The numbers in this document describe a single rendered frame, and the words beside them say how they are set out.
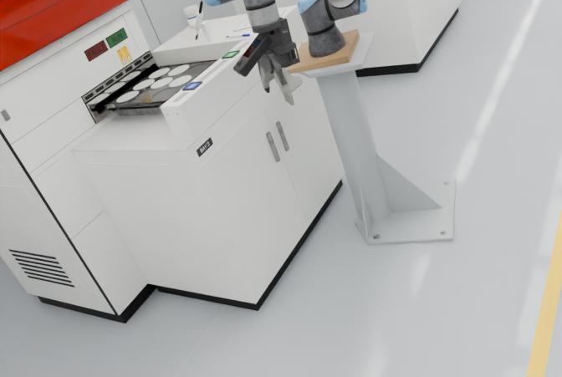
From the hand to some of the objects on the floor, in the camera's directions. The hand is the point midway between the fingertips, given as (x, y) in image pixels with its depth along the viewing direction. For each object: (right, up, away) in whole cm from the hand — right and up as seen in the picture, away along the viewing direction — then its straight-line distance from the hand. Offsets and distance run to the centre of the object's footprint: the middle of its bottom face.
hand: (278, 100), depth 147 cm
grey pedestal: (+55, -39, +115) cm, 133 cm away
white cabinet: (-10, -52, +134) cm, 144 cm away
